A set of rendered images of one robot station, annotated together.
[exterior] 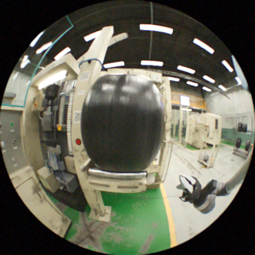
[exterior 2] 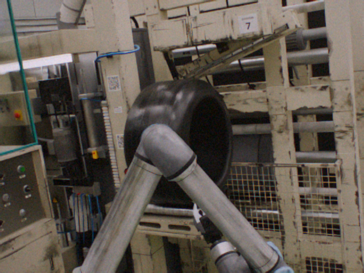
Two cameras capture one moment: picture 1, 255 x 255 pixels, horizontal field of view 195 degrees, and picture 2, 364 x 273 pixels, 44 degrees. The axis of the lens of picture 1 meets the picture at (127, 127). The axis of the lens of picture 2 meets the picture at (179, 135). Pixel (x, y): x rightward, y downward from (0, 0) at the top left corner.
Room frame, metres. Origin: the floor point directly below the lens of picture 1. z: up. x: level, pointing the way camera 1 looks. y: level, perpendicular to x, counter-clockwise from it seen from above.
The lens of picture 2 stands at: (-1.26, -1.12, 1.59)
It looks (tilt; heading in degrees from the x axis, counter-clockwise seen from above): 10 degrees down; 33
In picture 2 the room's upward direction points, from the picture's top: 8 degrees counter-clockwise
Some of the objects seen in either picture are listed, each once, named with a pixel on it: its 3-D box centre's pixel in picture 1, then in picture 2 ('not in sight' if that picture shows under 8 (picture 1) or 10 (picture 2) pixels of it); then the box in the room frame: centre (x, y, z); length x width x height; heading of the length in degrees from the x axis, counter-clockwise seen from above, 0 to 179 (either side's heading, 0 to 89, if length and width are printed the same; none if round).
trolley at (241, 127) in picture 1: (244, 136); not in sight; (0.19, -5.59, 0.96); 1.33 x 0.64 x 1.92; 169
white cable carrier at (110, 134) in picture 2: (71, 121); (114, 145); (0.44, 0.40, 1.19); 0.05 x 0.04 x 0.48; 2
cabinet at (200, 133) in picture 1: (201, 137); not in sight; (2.97, -4.35, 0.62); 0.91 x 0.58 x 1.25; 81
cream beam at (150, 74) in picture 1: (134, 80); (213, 28); (0.80, -0.06, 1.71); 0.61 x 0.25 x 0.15; 92
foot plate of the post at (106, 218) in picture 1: (100, 212); not in sight; (0.47, 0.31, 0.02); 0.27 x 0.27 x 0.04; 2
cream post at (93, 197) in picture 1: (83, 113); (129, 132); (0.47, 0.31, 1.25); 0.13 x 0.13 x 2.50; 2
